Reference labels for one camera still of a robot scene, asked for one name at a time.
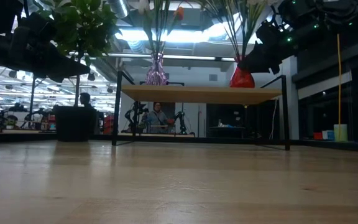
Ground tall red box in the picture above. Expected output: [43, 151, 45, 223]
[103, 114, 114, 135]

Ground orange tulip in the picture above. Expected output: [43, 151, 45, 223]
[158, 6, 185, 60]

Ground black metal table frame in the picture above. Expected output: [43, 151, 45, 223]
[87, 133, 358, 154]

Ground long LED light bar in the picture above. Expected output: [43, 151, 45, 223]
[68, 51, 237, 63]

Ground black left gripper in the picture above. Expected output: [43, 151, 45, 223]
[9, 12, 91, 83]

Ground yellow cable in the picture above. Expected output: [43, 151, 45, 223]
[336, 33, 343, 141]

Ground person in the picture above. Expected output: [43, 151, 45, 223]
[147, 101, 176, 134]
[79, 92, 101, 113]

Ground silver ventilation duct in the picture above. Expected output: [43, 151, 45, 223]
[106, 0, 131, 19]

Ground red glass vase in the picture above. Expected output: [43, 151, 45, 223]
[229, 55, 256, 89]

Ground wooden shelf with black legs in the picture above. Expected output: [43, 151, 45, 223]
[112, 70, 291, 152]

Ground dark workbench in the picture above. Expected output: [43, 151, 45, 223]
[0, 128, 58, 146]

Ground thin black metal frame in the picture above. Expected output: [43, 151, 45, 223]
[29, 76, 78, 121]

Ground green plant in black pot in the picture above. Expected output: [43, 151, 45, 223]
[26, 0, 122, 143]

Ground black shelving unit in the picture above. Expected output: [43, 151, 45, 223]
[206, 103, 250, 140]

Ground purple glass vase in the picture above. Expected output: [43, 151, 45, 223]
[144, 51, 168, 86]

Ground blue and white box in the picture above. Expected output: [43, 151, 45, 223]
[321, 129, 335, 141]

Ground pale green container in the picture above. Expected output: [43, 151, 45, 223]
[333, 124, 349, 142]

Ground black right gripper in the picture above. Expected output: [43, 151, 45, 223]
[238, 21, 298, 75]

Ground pink flower bunch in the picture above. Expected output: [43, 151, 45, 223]
[197, 0, 260, 62]

